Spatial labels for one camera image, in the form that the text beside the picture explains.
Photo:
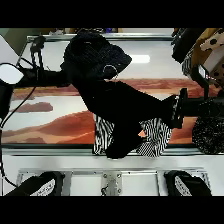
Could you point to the silver frame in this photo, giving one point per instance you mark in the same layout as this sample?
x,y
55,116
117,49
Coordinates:
x,y
66,151

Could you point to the dark navy garment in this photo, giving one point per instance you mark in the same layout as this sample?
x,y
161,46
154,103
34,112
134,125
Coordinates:
x,y
90,50

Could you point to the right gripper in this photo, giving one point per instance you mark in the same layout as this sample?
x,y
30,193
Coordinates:
x,y
181,106

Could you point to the black and white striped garment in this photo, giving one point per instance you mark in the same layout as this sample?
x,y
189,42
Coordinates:
x,y
123,106

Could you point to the mustard spotted garment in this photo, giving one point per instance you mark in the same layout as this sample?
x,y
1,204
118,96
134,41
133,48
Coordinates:
x,y
213,43

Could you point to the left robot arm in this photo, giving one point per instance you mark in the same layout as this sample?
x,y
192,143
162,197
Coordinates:
x,y
10,73

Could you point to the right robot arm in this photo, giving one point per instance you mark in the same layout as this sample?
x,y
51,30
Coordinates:
x,y
206,108

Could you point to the black speckled garment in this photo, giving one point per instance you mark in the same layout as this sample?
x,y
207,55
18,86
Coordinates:
x,y
208,133

